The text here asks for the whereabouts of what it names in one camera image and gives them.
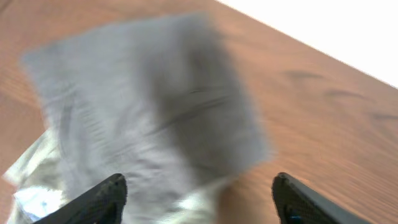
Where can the folded khaki shorts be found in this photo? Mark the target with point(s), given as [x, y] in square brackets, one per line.
[39, 185]

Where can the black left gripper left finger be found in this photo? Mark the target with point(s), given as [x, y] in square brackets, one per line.
[102, 204]

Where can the grey shorts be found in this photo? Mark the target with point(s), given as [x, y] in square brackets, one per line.
[156, 100]

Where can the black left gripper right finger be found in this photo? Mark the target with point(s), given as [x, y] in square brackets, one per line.
[297, 203]

